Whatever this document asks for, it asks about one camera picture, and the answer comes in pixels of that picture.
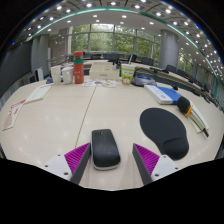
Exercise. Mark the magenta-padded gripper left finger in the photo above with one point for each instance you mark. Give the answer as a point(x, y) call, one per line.
point(60, 165)

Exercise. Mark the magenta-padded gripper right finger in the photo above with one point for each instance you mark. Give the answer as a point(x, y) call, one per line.
point(163, 166)

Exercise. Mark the black computer mouse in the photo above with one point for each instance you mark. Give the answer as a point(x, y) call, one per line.
point(105, 148)

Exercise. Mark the black mouse pad with wrist rest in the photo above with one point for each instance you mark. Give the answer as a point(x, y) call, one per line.
point(163, 130)

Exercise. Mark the pale notebook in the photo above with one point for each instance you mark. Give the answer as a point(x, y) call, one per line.
point(201, 119)

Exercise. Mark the handheld microphone with black foam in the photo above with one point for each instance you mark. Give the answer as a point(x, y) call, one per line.
point(183, 104)

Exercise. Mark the red and white leaflet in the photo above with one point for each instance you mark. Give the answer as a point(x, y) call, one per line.
point(14, 115)

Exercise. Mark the blue and white book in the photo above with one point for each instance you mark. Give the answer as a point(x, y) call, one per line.
point(163, 94)

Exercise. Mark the black desktop conference microphone unit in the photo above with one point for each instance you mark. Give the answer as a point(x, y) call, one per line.
point(142, 80)

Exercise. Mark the white mug with lid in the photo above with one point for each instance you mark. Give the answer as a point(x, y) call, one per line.
point(67, 76)

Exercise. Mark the tall white cup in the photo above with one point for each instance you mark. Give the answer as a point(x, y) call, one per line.
point(56, 75)

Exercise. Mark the colourful printed leaflet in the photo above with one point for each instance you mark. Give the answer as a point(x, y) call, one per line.
point(98, 83)

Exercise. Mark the white standing appliance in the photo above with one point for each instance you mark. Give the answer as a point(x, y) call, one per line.
point(39, 74)

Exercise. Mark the red bottle with green band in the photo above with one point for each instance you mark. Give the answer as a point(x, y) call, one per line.
point(78, 70)

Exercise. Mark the dark office chairs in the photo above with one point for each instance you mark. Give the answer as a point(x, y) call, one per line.
point(170, 68)

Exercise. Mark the beige cardboard box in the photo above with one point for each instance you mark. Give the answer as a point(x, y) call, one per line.
point(104, 71)

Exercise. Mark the ceiling lights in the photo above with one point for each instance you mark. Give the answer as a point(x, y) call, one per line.
point(124, 16)

